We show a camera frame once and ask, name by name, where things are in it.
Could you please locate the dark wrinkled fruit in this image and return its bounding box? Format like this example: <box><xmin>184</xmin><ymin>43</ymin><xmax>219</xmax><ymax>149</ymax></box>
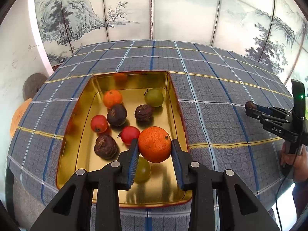
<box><xmin>245</xmin><ymin>101</ymin><xmax>257</xmax><ymax>110</ymax></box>
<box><xmin>134</xmin><ymin>104</ymin><xmax>154</xmax><ymax>121</ymax></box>
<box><xmin>93</xmin><ymin>135</ymin><xmax>119</xmax><ymax>160</ymax></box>

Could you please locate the green round fruit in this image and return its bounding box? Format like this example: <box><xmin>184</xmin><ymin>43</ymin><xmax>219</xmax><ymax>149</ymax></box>
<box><xmin>134</xmin><ymin>157</ymin><xmax>151</xmax><ymax>184</ymax></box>

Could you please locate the red round fruit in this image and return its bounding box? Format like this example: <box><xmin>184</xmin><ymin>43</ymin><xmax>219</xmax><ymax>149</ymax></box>
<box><xmin>117</xmin><ymin>126</ymin><xmax>141</xmax><ymax>146</ymax></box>

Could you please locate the orange tangerine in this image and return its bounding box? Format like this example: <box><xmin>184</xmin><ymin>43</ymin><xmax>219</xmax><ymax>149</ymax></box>
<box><xmin>103</xmin><ymin>90</ymin><xmax>123</xmax><ymax>109</ymax></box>
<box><xmin>138</xmin><ymin>126</ymin><xmax>171</xmax><ymax>163</ymax></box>

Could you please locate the green fruit with stem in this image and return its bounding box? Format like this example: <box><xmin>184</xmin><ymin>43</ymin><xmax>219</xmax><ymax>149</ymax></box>
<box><xmin>144</xmin><ymin>88</ymin><xmax>164</xmax><ymax>107</ymax></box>

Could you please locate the person right hand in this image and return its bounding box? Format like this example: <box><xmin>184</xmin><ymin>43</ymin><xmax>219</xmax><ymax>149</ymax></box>
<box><xmin>280</xmin><ymin>142</ymin><xmax>308</xmax><ymax>183</ymax></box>

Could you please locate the grey plaid tablecloth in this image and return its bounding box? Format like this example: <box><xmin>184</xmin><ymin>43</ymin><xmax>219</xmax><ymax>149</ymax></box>
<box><xmin>7</xmin><ymin>40</ymin><xmax>293</xmax><ymax>209</ymax></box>

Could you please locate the red fruit in box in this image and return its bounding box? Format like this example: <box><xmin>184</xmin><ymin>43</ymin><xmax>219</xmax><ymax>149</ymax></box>
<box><xmin>90</xmin><ymin>115</ymin><xmax>108</xmax><ymax>133</ymax></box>

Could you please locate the painted folding screen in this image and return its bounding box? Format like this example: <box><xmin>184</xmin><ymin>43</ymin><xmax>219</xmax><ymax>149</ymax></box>
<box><xmin>29</xmin><ymin>0</ymin><xmax>307</xmax><ymax>86</ymax></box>

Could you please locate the dark fruit in box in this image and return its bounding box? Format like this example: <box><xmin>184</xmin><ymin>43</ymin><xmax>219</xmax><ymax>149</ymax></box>
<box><xmin>107</xmin><ymin>104</ymin><xmax>127</xmax><ymax>127</ymax></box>

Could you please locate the red gold tin box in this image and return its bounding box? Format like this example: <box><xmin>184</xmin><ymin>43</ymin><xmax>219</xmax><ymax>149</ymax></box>
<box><xmin>56</xmin><ymin>71</ymin><xmax>192</xmax><ymax>208</ymax></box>

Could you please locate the orange tangerine in box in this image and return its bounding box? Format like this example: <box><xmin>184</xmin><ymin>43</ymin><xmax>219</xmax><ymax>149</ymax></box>
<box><xmin>103</xmin><ymin>90</ymin><xmax>123</xmax><ymax>109</ymax></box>

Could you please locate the orange round cushion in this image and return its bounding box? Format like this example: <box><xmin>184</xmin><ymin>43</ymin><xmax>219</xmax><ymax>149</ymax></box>
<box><xmin>9</xmin><ymin>98</ymin><xmax>32</xmax><ymax>138</ymax></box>

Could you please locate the black camera with screen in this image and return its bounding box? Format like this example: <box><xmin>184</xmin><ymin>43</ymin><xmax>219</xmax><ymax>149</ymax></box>
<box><xmin>291</xmin><ymin>79</ymin><xmax>305</xmax><ymax>119</ymax></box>

